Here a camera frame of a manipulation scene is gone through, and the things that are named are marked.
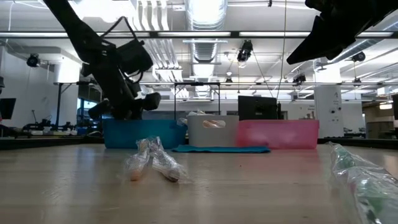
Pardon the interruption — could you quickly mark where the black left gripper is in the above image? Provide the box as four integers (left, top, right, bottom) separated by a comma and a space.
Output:
80, 43, 162, 121

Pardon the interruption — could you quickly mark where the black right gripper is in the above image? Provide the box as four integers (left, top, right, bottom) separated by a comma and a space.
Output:
285, 0, 398, 65

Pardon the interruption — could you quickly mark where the purple toothbrush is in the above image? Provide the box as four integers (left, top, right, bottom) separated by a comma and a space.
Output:
146, 136, 190, 184

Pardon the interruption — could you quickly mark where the teal plastic bin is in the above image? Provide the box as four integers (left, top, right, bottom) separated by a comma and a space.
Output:
103, 119, 188, 149

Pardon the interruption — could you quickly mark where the white hanging light fixture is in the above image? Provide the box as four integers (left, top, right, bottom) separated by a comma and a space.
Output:
151, 67, 185, 83

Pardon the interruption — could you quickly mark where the black workbench equipment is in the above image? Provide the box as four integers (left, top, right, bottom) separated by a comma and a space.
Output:
21, 118, 78, 136

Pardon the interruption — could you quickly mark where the black monitor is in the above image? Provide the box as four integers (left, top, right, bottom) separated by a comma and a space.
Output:
238, 95, 279, 121

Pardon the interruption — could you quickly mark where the black overhead rig bar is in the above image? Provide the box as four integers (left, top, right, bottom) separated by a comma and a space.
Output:
0, 30, 398, 39

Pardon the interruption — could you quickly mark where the white plastic bin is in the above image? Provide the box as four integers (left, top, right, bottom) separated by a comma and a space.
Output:
187, 115, 239, 147

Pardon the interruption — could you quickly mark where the pink plastic bin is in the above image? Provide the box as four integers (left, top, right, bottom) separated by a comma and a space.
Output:
236, 119, 320, 150

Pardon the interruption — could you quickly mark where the teal bin lid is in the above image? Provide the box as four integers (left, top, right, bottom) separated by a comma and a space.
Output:
172, 144, 271, 154

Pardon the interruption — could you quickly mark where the green wrapped toothbrush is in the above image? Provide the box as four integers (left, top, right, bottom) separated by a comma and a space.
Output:
328, 141, 398, 224

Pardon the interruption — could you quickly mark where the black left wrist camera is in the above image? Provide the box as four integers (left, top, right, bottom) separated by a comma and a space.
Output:
117, 39, 154, 76

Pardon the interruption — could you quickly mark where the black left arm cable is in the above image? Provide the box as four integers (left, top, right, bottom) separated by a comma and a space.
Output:
99, 16, 140, 41

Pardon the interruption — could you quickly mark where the black metal stand frame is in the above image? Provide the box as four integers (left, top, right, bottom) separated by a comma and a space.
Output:
172, 81, 222, 121

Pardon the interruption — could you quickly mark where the black horizontal ceiling rail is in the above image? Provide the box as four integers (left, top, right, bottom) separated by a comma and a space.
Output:
53, 82, 398, 86

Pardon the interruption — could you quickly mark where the silver ceiling duct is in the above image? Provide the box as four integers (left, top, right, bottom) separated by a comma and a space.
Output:
183, 0, 230, 98

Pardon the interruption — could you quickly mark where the black aluminium table frame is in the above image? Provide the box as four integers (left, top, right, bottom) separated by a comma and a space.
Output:
0, 136, 398, 149

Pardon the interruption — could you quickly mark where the dark wall monitor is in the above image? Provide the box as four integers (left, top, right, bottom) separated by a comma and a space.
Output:
0, 98, 17, 120

